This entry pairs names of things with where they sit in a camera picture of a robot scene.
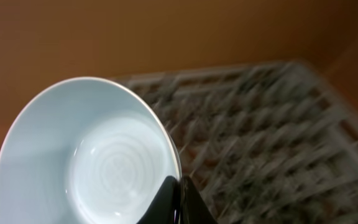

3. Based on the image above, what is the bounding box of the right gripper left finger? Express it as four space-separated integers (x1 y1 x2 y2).
137 176 178 224

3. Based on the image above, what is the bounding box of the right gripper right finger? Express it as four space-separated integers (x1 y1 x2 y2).
180 176 218 224

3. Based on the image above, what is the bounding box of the light blue small bowl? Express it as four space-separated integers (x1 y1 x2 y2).
0 77 181 223

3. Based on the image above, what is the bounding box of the grey dishwasher rack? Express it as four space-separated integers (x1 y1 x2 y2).
118 62 358 223

